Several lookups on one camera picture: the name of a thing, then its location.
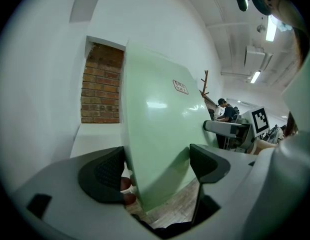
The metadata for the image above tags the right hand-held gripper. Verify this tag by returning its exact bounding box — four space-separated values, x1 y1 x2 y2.
202 105 271 155

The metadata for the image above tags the wooden coat rack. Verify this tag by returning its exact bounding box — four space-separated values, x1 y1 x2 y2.
200 69 211 99

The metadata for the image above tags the person's head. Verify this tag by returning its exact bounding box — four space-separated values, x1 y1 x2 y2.
269 0 310 69

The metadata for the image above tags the pale green item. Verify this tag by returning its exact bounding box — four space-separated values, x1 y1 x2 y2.
121 40 219 213

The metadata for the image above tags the person's white shirt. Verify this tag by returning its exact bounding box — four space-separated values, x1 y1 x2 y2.
281 43 310 135

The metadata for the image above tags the person's right forearm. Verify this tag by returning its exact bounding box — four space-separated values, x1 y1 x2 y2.
252 138 279 156

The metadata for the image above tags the long ceiling light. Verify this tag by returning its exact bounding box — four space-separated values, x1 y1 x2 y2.
265 14 278 43
249 69 262 85

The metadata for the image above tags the brown round object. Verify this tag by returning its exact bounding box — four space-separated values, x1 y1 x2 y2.
119 176 132 192
123 193 137 207

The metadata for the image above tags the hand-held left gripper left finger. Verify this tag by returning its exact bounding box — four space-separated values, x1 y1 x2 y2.
8 145 158 240

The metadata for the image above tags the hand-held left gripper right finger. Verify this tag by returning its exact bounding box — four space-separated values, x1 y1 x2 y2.
189 143 258 227

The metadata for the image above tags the white ceiling air conditioner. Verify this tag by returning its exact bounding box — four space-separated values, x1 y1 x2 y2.
243 44 274 72

